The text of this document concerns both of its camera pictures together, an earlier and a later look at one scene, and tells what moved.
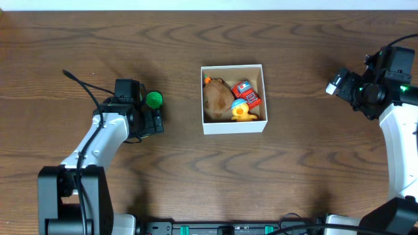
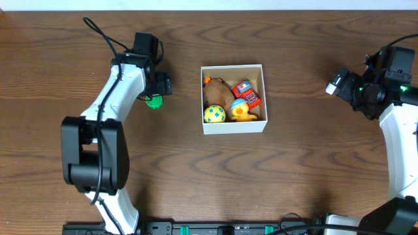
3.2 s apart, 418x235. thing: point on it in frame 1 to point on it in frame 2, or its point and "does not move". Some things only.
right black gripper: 347,90 does not move
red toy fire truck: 245,91 does not move
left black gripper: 155,119 to 162,85
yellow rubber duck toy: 240,109 does not move
